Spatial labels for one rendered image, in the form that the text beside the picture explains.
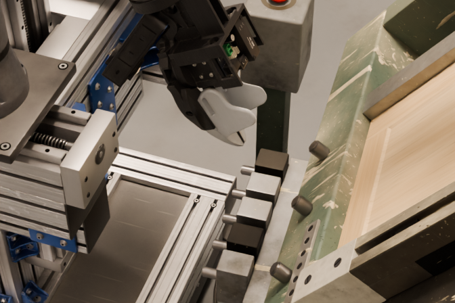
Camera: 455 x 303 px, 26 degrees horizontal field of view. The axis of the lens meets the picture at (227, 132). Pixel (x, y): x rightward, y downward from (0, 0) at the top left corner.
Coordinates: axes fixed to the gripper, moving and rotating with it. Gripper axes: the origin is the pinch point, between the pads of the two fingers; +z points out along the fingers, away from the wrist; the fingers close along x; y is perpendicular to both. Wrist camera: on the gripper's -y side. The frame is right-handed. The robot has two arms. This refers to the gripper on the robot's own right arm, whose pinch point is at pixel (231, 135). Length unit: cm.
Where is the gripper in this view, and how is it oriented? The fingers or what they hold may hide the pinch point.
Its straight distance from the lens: 107.1
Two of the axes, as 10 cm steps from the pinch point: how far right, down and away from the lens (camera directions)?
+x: 3.4, -6.6, 6.7
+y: 8.3, -1.2, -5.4
